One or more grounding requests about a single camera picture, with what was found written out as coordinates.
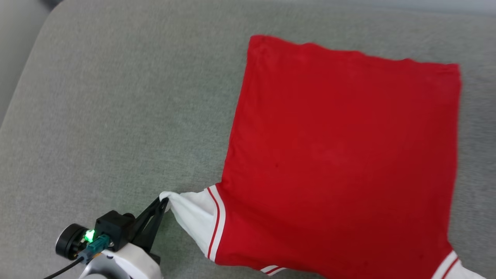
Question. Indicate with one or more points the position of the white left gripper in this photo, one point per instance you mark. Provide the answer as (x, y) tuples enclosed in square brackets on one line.
[(128, 265)]

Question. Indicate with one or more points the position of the red and white jersey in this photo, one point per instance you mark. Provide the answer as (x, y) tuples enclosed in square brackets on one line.
[(341, 155)]

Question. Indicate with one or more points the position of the grey fabric sofa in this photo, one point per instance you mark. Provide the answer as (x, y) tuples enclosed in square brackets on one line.
[(116, 116)]

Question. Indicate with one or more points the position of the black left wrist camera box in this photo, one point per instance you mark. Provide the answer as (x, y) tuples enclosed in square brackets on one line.
[(112, 226)]

